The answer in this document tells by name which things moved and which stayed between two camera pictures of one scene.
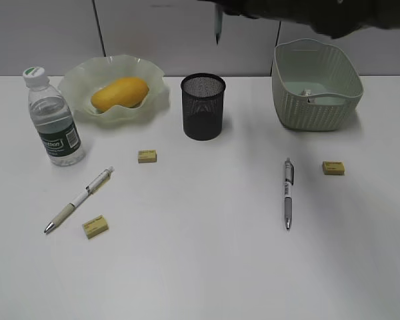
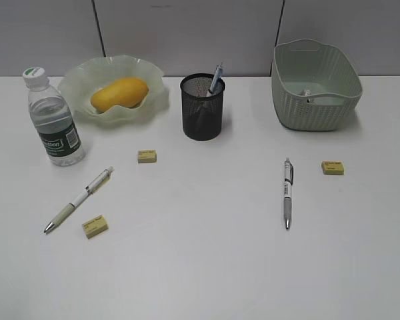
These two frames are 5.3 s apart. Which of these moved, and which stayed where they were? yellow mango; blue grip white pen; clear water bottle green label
Moved: blue grip white pen
Stayed: yellow mango; clear water bottle green label
